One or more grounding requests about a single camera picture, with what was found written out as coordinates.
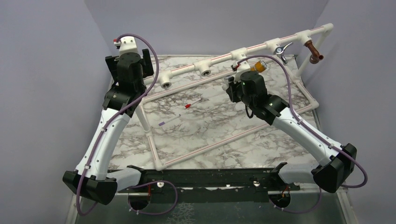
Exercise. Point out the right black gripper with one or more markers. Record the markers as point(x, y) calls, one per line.
point(232, 89)

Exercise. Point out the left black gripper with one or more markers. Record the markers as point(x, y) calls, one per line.
point(147, 70)

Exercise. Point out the white faucet chrome knob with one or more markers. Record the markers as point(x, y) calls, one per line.
point(228, 80)

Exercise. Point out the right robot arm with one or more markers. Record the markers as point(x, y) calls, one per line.
point(334, 161)

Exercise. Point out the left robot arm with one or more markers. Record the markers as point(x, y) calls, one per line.
point(90, 178)

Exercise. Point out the yellow plastic faucet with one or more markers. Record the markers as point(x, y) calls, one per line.
point(259, 66)

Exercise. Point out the brown plastic faucet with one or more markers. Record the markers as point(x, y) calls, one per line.
point(315, 57)

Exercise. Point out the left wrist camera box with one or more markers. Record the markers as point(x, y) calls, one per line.
point(126, 45)

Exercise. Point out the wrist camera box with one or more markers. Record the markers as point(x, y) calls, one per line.
point(126, 45)
point(240, 68)

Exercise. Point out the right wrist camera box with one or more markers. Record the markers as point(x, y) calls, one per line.
point(240, 68)

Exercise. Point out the white PVC pipe frame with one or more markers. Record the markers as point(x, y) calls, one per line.
point(317, 35)

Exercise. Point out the black mounting rail base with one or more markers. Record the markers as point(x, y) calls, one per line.
point(209, 185)

